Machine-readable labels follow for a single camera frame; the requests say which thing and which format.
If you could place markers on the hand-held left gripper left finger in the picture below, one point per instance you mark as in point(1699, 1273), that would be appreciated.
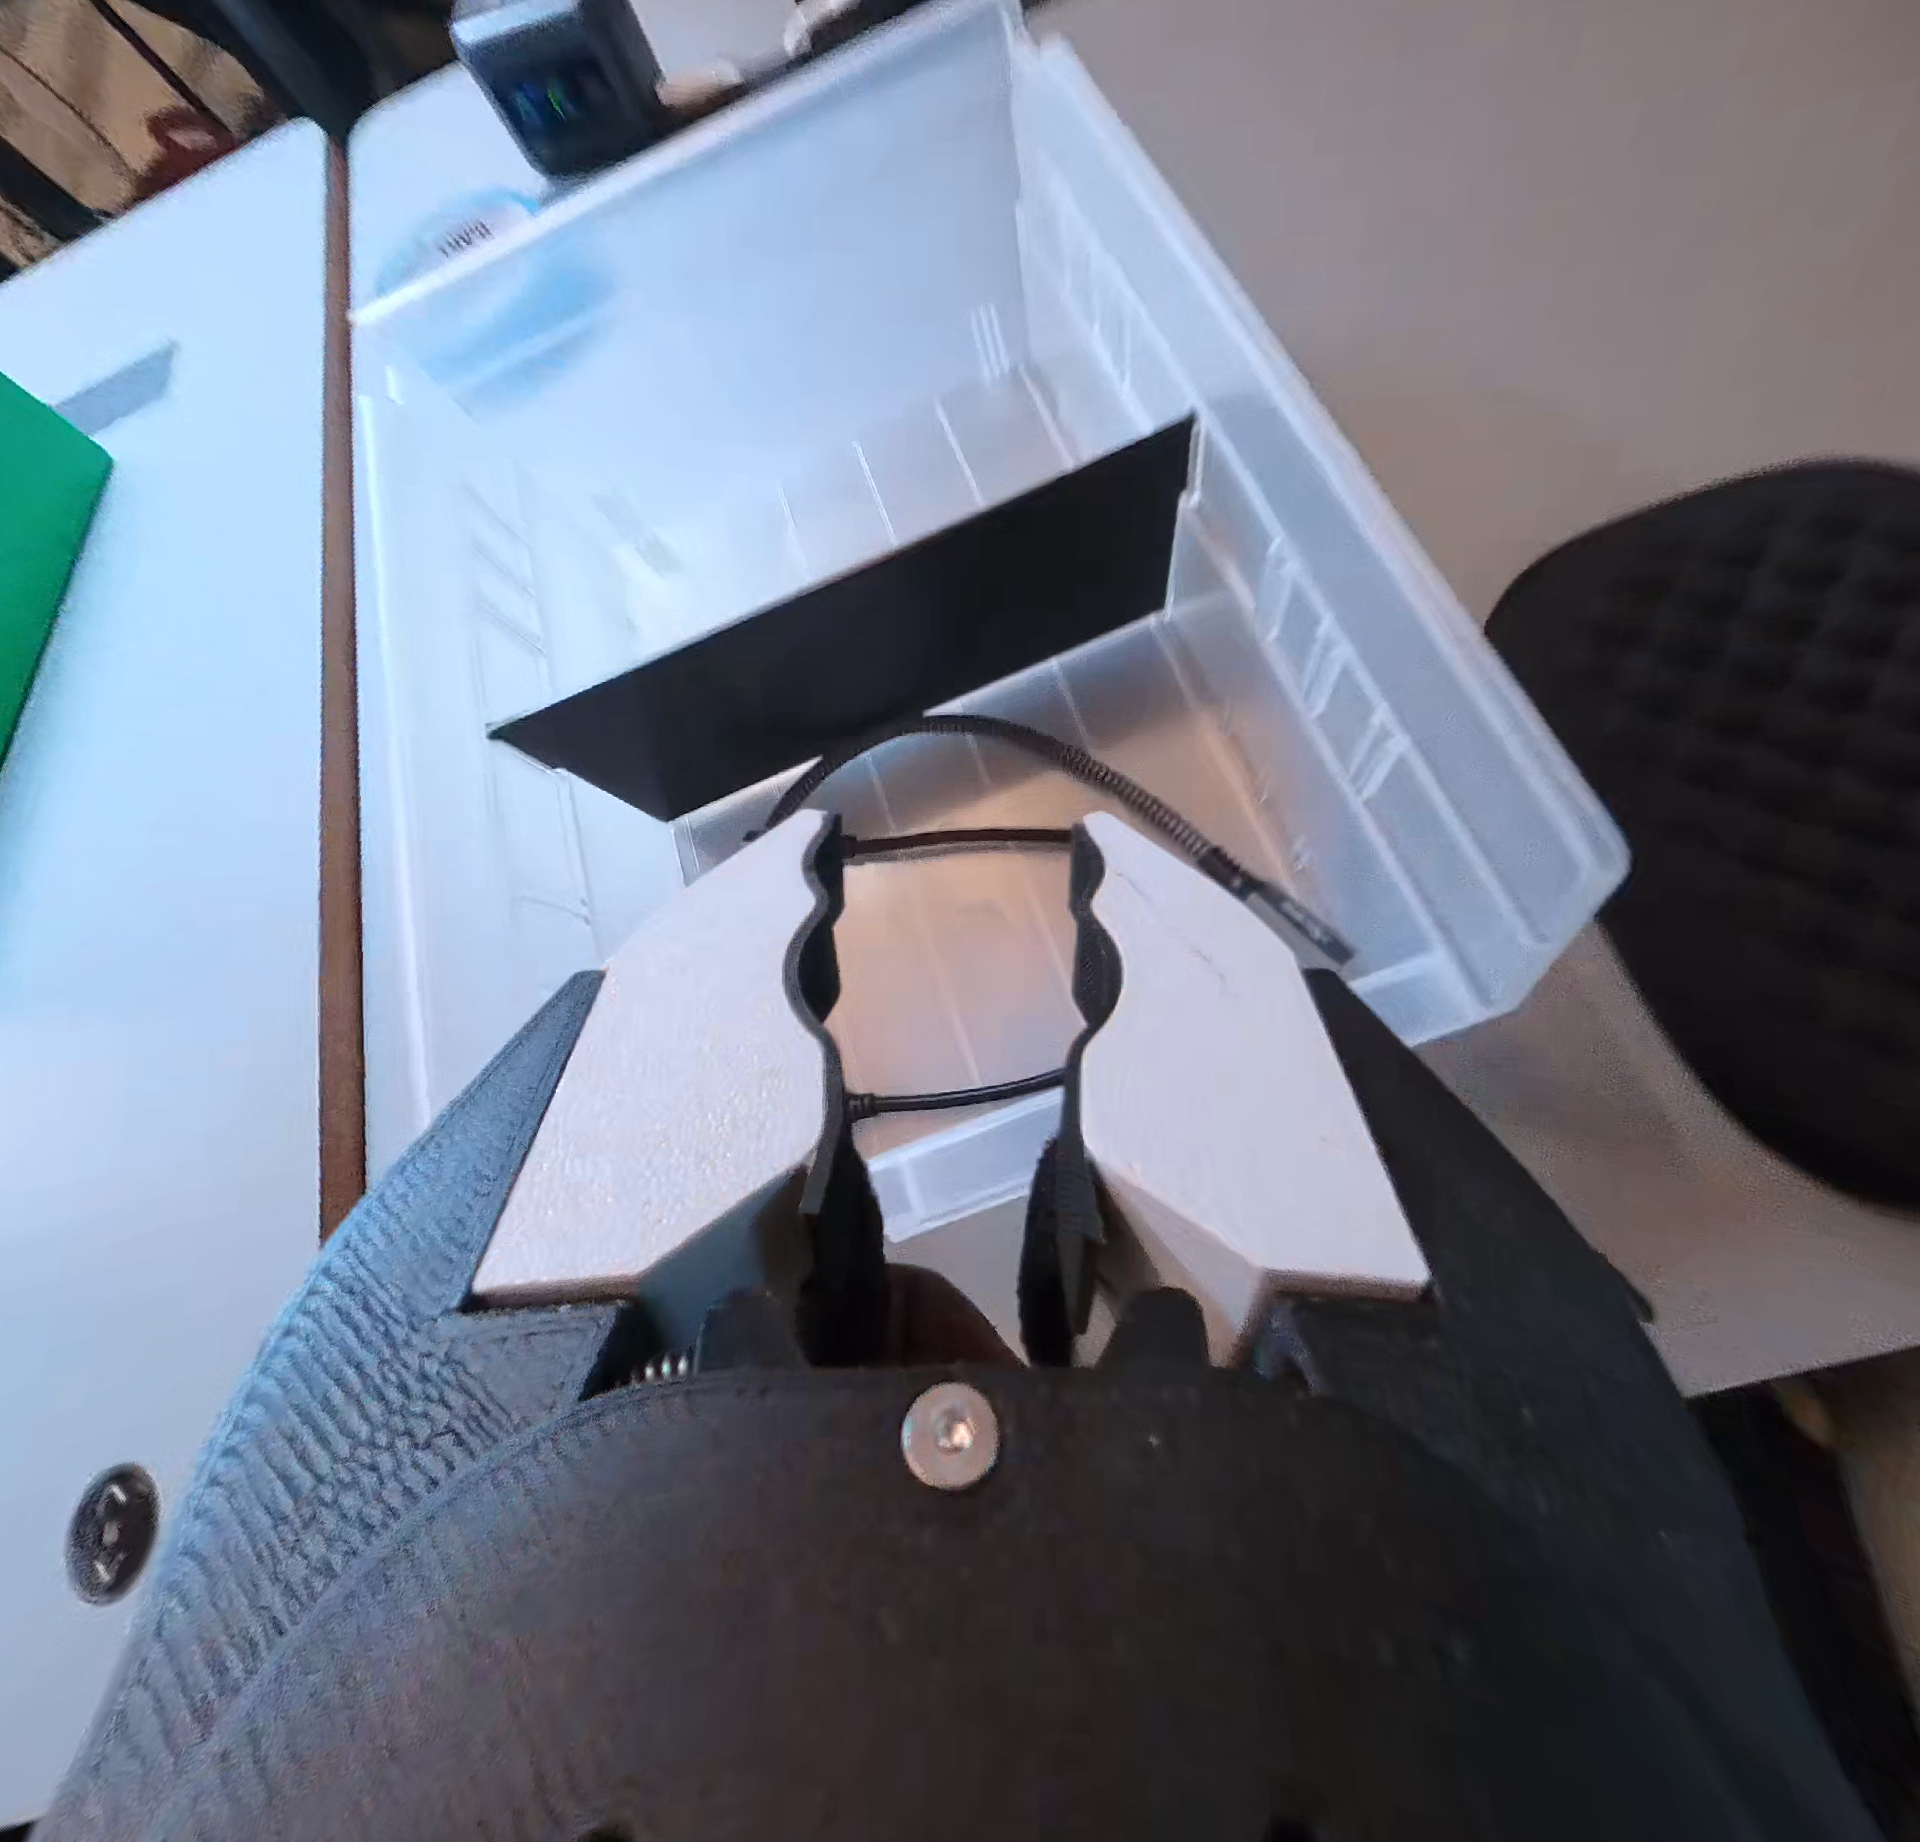
point(662, 1124)

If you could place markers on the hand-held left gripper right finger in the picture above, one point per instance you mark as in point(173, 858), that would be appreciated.
point(1245, 1124)

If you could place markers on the clear plastic bin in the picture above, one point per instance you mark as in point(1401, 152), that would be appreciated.
point(780, 296)

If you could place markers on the black bin divider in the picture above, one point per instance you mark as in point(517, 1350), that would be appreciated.
point(900, 629)

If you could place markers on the black quilted pouch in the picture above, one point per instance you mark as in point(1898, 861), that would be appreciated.
point(1727, 749)

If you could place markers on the green flat board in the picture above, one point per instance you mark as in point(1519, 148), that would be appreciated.
point(37, 554)

